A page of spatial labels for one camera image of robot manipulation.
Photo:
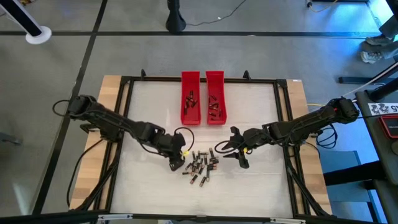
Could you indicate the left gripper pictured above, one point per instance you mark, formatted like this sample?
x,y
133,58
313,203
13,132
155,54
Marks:
x,y
171,144

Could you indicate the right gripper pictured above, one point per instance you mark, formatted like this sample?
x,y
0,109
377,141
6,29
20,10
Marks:
x,y
253,138

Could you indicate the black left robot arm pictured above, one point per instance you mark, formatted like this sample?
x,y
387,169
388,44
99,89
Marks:
x,y
109,119

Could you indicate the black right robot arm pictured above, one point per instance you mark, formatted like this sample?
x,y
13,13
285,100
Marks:
x,y
311,121

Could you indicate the red plastic bin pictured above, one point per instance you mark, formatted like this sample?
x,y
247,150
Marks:
x,y
190,81
216,82

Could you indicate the black floor beam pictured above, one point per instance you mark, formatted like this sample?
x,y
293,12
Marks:
x,y
348,175

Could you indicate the black floor stand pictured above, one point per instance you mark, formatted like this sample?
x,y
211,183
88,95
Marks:
x,y
175,18

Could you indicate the black stand foot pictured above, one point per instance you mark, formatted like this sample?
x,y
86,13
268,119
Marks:
x,y
357,80

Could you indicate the dark side table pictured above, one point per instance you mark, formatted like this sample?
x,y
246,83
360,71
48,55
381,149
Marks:
x,y
377,161

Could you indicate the white printed label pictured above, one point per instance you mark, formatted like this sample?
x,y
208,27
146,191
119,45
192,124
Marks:
x,y
382,109

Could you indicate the red-edged black device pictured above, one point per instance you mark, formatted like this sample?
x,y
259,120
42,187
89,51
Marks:
x,y
392,126

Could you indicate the person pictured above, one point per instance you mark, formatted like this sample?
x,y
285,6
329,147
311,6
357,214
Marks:
x,y
371,57

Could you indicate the dark pole with white base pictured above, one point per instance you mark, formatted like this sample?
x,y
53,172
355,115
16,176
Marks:
x,y
38,35

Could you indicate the silver metal bracket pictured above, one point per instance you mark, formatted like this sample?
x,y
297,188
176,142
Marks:
x,y
287,221
115,216

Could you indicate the black metal table frame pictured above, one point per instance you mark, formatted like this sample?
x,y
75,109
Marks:
x,y
149,79

